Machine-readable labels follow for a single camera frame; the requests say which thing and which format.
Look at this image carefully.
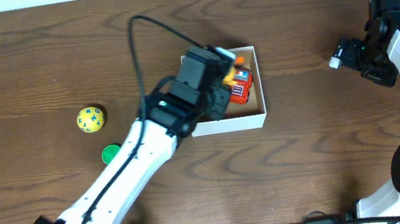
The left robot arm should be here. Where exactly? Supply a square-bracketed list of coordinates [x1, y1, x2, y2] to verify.
[33, 46, 237, 224]

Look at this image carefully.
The yellow letter ball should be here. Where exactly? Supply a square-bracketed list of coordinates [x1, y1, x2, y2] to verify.
[75, 106, 106, 134]

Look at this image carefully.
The orange rubber duck toy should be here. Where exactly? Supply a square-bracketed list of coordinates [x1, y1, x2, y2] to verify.
[222, 57, 245, 86]

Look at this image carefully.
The green round wheel toy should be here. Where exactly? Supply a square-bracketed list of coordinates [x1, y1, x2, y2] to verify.
[101, 143, 121, 165]

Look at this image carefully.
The white cardboard box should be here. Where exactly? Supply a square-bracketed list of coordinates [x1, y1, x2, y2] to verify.
[193, 46, 267, 137]

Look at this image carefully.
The red toy fire truck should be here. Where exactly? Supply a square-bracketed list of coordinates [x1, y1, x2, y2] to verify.
[229, 68, 253, 105]

